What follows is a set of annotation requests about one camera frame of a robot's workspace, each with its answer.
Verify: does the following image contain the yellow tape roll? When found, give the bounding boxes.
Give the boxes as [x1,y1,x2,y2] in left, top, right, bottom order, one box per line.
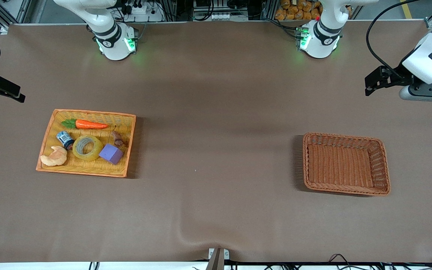
[72,135,104,162]

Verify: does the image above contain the small blue labelled jar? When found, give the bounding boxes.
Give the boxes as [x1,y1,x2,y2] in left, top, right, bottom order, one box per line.
[56,130,75,147]

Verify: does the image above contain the orange toy carrot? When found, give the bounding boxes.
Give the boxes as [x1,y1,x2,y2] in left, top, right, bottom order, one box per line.
[61,118,109,130]

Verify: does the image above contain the toy croissant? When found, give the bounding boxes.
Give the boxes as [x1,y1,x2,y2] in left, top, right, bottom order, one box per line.
[40,146,68,167]

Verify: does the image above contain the brown wicker basket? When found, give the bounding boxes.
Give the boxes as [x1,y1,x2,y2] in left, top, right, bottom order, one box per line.
[302,132,391,197]

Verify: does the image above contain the black floor cable bundle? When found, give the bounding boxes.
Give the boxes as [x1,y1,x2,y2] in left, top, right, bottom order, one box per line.
[231,253,432,270]

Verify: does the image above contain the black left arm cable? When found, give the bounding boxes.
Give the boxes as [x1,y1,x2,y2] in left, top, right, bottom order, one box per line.
[366,0,423,77]

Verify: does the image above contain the white power strip with plugs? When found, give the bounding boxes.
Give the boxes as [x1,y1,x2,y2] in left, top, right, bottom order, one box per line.
[124,2,156,15]

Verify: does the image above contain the bag of orange buns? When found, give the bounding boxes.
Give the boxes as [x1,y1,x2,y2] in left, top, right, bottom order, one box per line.
[275,0,321,21]

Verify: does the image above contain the purple foam block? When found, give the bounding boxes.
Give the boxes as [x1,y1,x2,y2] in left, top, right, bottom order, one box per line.
[99,144,123,165]

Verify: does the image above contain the metal table edge bracket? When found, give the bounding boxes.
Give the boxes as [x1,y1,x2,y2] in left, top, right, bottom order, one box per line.
[205,247,230,270]

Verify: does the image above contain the yellow woven tray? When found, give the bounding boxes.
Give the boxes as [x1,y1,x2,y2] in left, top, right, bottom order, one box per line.
[36,109,137,178]

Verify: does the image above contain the brown toy root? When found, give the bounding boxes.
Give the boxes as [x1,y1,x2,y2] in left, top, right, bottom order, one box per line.
[111,130,125,147]

